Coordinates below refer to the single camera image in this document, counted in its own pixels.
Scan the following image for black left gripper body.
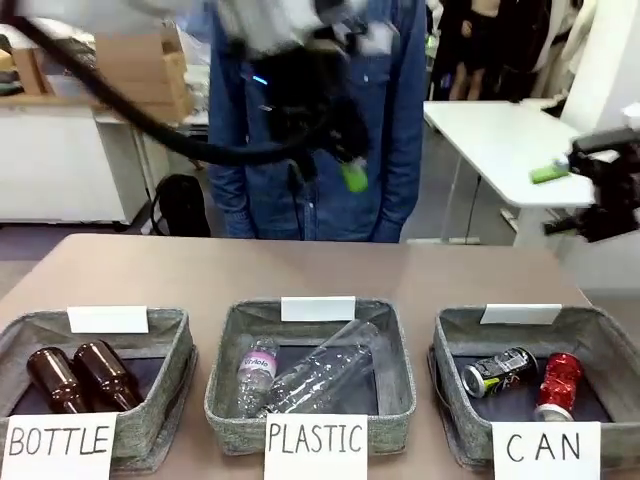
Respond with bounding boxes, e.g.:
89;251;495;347
272;97;371;161

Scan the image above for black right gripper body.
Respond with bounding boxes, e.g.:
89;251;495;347
569;127;640;244

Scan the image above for brown glass bottle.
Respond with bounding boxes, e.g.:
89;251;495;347
73;340;146;412
25;348;94;415

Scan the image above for white folded card on can basket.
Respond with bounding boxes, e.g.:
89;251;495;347
479;303;563;326

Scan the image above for white folded card on plastic basket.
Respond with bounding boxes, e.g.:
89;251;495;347
280;295;357;322

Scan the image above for red crushed drink can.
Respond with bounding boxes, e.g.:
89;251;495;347
533;352;585;422

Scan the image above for black drink can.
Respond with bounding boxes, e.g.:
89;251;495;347
463;345;539;398

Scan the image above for grey felt basket can label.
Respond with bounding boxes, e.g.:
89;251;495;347
428;303;640;471

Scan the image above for white paper label CAN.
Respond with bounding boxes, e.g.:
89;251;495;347
490;421;603;480

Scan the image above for grey felt basket plastic label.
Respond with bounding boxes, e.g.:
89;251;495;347
203;298;417;457

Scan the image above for white folded card on bottle basket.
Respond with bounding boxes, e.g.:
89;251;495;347
67;305;150;335

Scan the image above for grey felt basket bottle label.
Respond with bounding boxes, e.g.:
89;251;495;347
0;307;199;474

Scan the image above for person in denim shirt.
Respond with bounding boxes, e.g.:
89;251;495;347
207;0;429;244

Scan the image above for white table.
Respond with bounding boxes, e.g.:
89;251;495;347
422;99;596;246

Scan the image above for black backpack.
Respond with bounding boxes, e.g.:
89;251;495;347
149;173;212;237

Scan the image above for background person dark clothes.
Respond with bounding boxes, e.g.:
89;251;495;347
434;0;501;101

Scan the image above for large cardboard box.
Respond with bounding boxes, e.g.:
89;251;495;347
94;22;194;121

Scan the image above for large clear plastic bottle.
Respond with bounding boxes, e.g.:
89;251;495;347
257;320;384;419

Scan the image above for plastic bottle pink label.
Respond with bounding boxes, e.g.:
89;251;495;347
235;337;281;416

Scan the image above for white cabinet desk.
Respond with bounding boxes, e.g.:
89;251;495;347
0;97;151;224

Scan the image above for white paper label PLASTIC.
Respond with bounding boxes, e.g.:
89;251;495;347
263;413;369;480

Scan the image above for small cardboard box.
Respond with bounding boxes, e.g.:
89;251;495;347
12;47;51;96

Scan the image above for white paper label BOTTLE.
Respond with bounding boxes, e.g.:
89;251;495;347
0;413;119;480

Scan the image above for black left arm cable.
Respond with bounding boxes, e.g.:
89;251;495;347
14;14;311;166

